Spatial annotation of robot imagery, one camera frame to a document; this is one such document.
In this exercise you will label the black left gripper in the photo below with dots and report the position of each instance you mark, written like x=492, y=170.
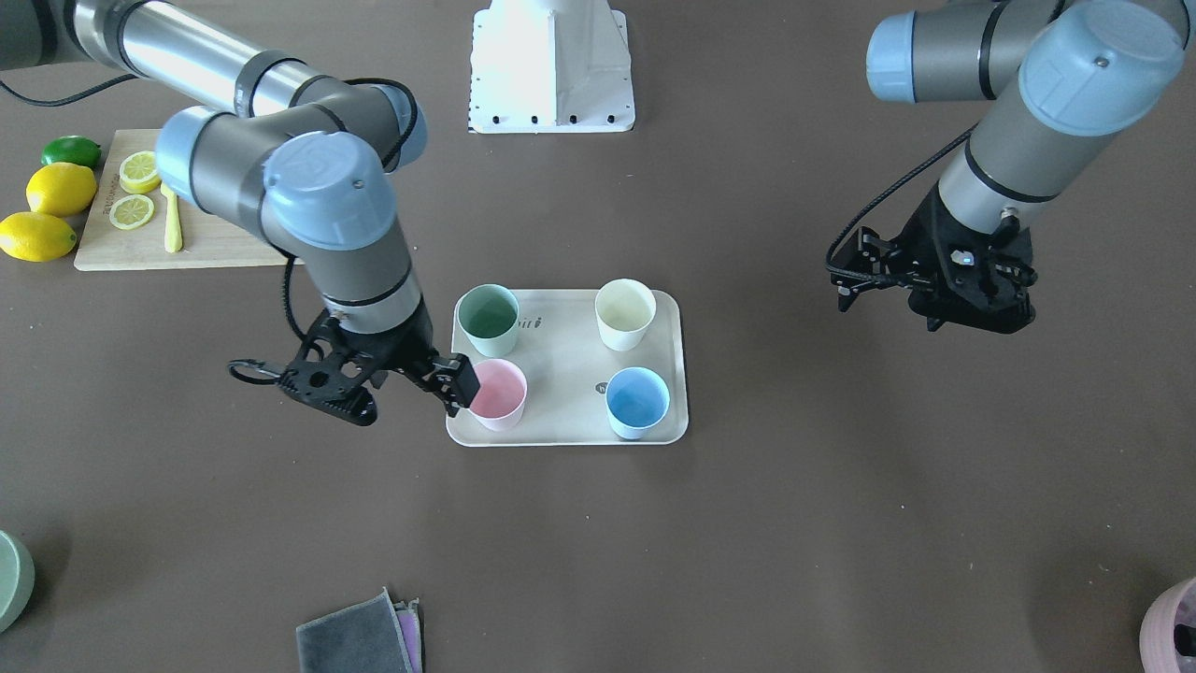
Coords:
x=920, y=240

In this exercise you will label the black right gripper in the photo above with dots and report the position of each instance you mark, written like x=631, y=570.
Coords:
x=408, y=349

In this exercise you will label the pink cup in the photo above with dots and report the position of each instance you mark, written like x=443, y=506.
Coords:
x=500, y=399

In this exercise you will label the green cup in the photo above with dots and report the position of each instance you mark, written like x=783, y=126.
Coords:
x=489, y=316

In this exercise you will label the blue cup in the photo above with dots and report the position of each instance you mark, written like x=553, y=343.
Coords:
x=636, y=399

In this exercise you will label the white cup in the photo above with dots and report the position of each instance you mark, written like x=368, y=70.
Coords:
x=624, y=309

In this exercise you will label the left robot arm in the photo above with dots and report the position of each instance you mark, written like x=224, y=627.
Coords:
x=1064, y=78

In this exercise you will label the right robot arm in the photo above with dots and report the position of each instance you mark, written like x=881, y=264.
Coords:
x=296, y=158

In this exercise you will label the cream rabbit tray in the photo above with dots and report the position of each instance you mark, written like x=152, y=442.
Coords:
x=567, y=368

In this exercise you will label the purple cloth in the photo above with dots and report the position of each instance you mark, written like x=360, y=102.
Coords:
x=408, y=615

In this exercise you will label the grey cloth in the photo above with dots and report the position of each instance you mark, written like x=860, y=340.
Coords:
x=363, y=638

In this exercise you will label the bamboo cutting board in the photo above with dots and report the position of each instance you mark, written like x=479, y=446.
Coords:
x=207, y=241

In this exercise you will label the yellow plastic knife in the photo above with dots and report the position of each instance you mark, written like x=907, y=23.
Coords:
x=173, y=237

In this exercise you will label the lemon slice lower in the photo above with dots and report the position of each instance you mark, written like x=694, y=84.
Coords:
x=131, y=211

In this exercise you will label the lemon slice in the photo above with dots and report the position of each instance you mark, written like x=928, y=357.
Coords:
x=131, y=211
x=138, y=173

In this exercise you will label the lemon slice upper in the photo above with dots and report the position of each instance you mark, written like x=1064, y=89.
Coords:
x=138, y=173

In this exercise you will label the pink bowl with ice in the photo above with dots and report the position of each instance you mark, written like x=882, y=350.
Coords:
x=1166, y=634

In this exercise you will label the yellow lemon upper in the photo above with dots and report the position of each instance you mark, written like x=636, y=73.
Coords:
x=61, y=189

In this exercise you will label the yellow lemon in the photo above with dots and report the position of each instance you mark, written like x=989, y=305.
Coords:
x=36, y=237
x=61, y=189

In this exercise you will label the yellow lemon lower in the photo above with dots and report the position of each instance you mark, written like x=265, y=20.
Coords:
x=36, y=237

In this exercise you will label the green lime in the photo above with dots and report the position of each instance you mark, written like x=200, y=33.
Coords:
x=73, y=150

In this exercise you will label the green bowl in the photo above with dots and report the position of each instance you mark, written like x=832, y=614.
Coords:
x=18, y=575

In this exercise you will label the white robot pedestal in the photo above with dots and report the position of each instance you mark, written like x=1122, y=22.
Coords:
x=550, y=67

